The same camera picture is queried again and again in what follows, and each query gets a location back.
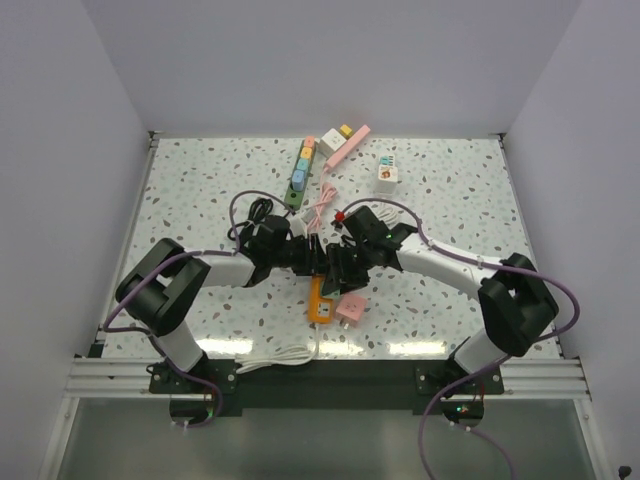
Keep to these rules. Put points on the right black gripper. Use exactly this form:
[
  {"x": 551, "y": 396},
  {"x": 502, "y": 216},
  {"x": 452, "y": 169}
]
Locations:
[{"x": 338, "y": 277}]

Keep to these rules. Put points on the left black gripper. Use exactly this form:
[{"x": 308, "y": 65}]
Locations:
[{"x": 314, "y": 259}]

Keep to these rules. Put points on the pink cube plug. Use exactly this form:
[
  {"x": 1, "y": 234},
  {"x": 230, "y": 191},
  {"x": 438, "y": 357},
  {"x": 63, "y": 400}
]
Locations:
[{"x": 349, "y": 310}]

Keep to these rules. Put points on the orange power strip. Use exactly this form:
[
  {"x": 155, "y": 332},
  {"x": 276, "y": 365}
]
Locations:
[{"x": 320, "y": 308}]

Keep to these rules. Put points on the white power strip cartoon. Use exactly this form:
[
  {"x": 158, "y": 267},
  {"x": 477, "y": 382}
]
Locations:
[{"x": 387, "y": 178}]

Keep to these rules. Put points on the white cube adapter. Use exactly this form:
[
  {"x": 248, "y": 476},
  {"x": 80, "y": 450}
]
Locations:
[{"x": 331, "y": 142}]

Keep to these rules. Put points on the pink power strip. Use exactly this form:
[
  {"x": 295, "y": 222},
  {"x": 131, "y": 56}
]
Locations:
[{"x": 346, "y": 148}]

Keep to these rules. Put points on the yellow small plug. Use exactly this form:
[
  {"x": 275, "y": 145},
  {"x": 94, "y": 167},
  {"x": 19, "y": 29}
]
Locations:
[{"x": 346, "y": 131}]

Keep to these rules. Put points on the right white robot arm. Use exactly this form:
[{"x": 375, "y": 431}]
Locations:
[{"x": 515, "y": 304}]

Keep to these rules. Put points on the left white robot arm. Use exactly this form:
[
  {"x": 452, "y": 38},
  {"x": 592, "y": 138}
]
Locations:
[{"x": 162, "y": 287}]

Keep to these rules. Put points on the green power strip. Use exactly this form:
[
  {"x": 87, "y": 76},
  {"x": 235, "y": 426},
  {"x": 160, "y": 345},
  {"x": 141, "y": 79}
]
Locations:
[{"x": 293, "y": 199}]

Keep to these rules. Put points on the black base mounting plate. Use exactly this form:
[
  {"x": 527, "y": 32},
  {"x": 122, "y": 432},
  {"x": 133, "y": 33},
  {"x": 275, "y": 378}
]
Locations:
[{"x": 318, "y": 385}]

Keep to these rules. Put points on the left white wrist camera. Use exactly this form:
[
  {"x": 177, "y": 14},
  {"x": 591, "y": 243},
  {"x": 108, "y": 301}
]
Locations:
[{"x": 301, "y": 222}]

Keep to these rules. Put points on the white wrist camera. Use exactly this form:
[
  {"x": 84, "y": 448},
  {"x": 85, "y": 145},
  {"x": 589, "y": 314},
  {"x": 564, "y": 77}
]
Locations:
[
  {"x": 338, "y": 222},
  {"x": 301, "y": 222}
]

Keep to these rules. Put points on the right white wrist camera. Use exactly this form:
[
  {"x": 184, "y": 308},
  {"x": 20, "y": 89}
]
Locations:
[{"x": 338, "y": 222}]

